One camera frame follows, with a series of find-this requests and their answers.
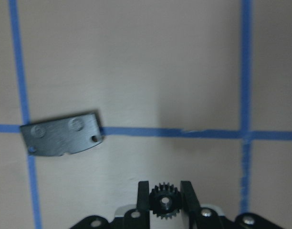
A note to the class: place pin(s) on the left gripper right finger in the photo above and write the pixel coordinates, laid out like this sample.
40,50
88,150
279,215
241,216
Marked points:
190,205

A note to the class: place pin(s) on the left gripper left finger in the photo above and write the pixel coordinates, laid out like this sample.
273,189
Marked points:
143,203

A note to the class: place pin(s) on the black bearing gear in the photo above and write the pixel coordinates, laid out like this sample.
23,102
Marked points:
165,201

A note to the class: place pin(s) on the black brake pad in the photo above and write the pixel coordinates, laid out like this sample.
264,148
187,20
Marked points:
68,135

